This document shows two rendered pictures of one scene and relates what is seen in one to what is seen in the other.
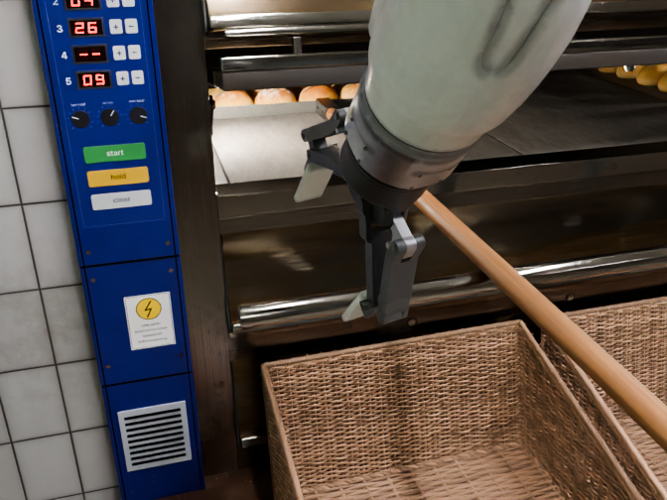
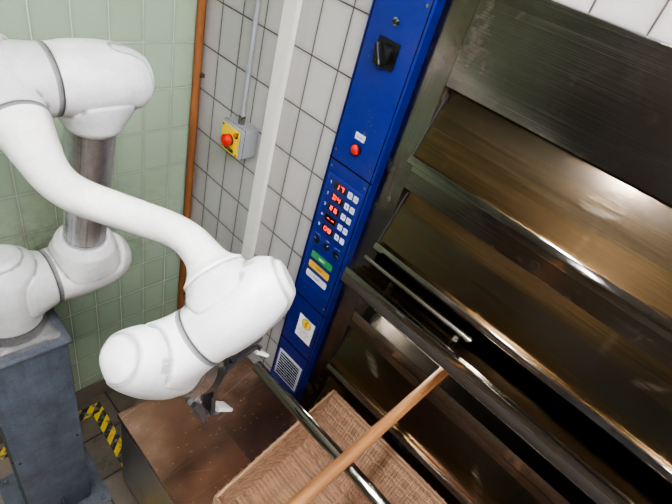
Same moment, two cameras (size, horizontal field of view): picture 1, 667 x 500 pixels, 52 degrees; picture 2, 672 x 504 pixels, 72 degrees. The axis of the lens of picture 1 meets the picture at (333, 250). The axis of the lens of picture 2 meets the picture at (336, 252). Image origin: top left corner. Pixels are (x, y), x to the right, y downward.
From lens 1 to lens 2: 0.83 m
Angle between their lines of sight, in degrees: 43
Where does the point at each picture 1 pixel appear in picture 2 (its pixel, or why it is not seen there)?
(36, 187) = (298, 248)
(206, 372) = (318, 368)
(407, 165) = not seen: hidden behind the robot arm
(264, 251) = (364, 349)
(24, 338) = not seen: hidden behind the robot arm
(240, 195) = (363, 319)
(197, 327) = (323, 349)
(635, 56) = (575, 475)
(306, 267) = (375, 374)
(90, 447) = (272, 348)
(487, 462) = not seen: outside the picture
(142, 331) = (300, 330)
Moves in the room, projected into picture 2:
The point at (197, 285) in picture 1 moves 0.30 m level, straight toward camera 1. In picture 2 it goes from (331, 334) to (256, 374)
